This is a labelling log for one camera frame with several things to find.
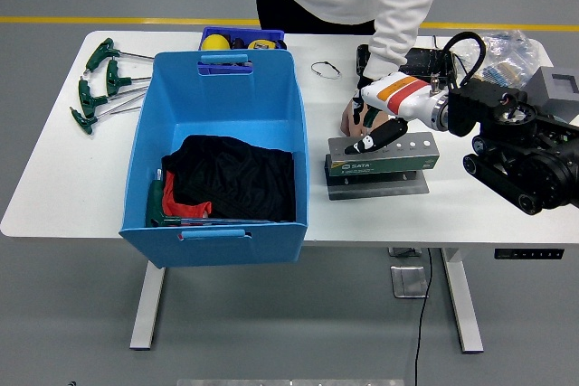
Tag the person's left hand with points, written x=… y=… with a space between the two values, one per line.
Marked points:
x=348 y=119

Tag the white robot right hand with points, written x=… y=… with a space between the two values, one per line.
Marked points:
x=402 y=96

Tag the grey metal hex key stand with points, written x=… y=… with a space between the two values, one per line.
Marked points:
x=384 y=166

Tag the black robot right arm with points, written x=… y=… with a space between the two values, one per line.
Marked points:
x=534 y=164

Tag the person's left forearm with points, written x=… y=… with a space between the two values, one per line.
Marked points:
x=393 y=38

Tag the grey square box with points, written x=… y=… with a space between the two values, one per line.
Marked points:
x=543 y=83

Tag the black plastic case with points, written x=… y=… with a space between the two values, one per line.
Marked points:
x=420 y=60

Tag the yellow tape measure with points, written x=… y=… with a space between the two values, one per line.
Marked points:
x=262 y=44

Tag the clear plastic bag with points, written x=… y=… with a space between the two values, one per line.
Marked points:
x=511 y=49

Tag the black cloth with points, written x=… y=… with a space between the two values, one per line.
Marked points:
x=235 y=178

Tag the large blue plastic bin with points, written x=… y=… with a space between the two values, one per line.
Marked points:
x=217 y=96

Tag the small dark blue tray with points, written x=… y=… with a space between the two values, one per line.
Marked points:
x=244 y=33

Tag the yellow ball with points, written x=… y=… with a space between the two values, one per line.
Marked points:
x=215 y=42

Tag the metal floor plate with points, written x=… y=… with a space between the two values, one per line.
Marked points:
x=409 y=282

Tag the orange cloth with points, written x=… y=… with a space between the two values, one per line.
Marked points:
x=181 y=209

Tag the black table control panel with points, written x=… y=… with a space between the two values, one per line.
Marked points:
x=529 y=254

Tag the white table leg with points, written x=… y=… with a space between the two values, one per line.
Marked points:
x=147 y=309
x=463 y=309

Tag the yellow floor tape line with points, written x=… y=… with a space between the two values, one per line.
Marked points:
x=135 y=21

